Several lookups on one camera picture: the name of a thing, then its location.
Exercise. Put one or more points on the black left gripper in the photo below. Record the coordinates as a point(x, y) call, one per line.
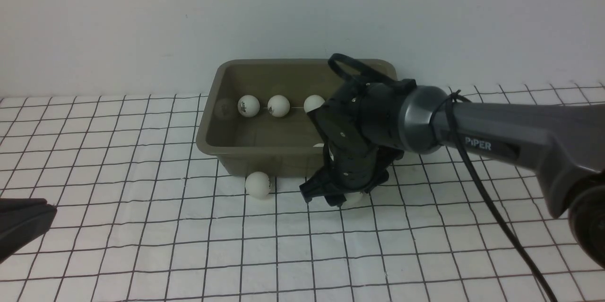
point(21, 221)

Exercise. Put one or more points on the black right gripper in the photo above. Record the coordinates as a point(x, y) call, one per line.
point(359, 126)

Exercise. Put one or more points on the white printed ball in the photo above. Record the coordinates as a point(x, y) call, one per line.
point(258, 185)
point(248, 106)

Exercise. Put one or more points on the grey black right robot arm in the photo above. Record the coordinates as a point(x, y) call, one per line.
point(562, 145)

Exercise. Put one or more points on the olive green plastic bin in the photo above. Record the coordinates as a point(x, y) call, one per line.
point(281, 147)

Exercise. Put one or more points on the white black-grid tablecloth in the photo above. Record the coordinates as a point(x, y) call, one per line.
point(144, 216)

